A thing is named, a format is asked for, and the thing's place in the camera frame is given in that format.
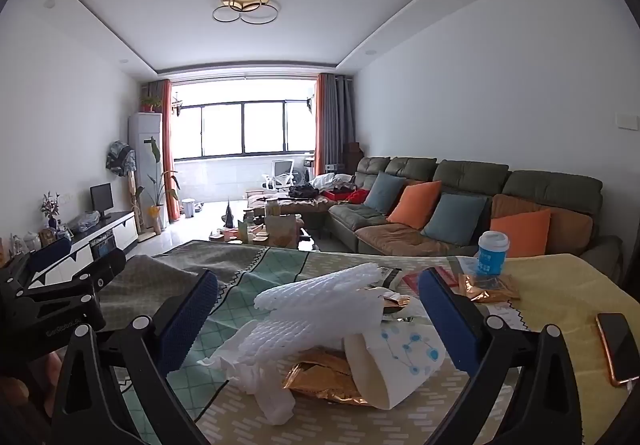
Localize small brown gold wrapper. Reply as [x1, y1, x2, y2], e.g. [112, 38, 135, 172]
[370, 289, 413, 321]

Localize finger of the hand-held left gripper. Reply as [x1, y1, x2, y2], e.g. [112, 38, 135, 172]
[17, 247, 127, 307]
[0, 237, 72, 296]

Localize person's left hand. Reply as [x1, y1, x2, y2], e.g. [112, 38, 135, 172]
[0, 352, 63, 445]

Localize orange grey curtain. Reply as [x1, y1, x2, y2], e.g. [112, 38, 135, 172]
[315, 72, 357, 176]
[145, 79, 181, 222]

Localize brown sofa back cushion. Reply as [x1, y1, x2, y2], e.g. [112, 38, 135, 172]
[491, 194, 594, 257]

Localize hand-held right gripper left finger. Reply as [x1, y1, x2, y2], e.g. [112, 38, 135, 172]
[50, 269, 219, 445]

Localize white plastic bag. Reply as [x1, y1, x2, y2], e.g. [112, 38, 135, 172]
[312, 172, 356, 191]

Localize white tv cabinet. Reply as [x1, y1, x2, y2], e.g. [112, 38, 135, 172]
[30, 210, 138, 286]

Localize brown paper bag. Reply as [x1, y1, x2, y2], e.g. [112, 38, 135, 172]
[264, 215, 303, 250]

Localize cluttered coffee table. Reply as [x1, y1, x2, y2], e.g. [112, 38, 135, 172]
[210, 210, 321, 252]

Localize gold foil wrapper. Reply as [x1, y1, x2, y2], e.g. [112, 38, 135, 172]
[281, 347, 373, 408]

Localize white standing air conditioner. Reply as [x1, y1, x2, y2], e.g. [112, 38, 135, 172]
[128, 112, 163, 231]

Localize flower vase on cabinet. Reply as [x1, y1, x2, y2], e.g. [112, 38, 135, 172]
[41, 192, 61, 228]

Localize black smartphone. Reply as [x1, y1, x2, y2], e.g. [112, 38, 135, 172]
[595, 312, 640, 387]

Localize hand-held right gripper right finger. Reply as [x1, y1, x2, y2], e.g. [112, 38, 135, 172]
[417, 267, 586, 445]

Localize green sofa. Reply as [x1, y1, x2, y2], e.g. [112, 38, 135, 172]
[325, 156, 623, 271]

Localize red flat packet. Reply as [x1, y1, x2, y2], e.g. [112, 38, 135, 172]
[402, 266, 463, 293]

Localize brown sofa seat cushion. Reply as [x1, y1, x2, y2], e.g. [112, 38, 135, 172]
[356, 222, 481, 256]

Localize large window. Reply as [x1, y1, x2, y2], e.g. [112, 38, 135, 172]
[172, 100, 317, 161]

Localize hanging grey backpack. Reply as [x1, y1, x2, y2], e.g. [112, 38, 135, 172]
[106, 140, 137, 177]

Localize tall plant in yellow pot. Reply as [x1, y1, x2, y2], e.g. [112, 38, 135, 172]
[145, 138, 180, 232]

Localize gold foil packets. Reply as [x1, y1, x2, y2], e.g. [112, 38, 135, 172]
[458, 273, 521, 302]

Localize patterned tablecloth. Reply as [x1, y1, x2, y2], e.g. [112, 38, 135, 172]
[95, 240, 626, 445]

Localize brown ottoman bench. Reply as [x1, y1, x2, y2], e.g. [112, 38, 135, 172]
[247, 192, 332, 227]

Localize white office chair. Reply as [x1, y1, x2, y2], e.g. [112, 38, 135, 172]
[262, 159, 296, 191]

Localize black monitor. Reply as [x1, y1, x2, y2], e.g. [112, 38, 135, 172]
[90, 184, 114, 221]

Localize orange throw pillow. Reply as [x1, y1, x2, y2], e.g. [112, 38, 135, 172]
[387, 181, 443, 231]
[489, 209, 552, 258]

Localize clear plastic bag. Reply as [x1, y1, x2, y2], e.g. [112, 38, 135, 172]
[67, 210, 99, 232]

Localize white foam fruit net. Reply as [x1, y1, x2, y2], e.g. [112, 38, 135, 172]
[255, 262, 393, 313]
[237, 297, 385, 367]

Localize blue throw pillow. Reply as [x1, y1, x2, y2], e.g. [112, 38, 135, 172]
[422, 194, 488, 247]
[363, 172, 407, 215]

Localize blue white lidded cup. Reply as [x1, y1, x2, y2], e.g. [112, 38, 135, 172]
[477, 231, 510, 278]

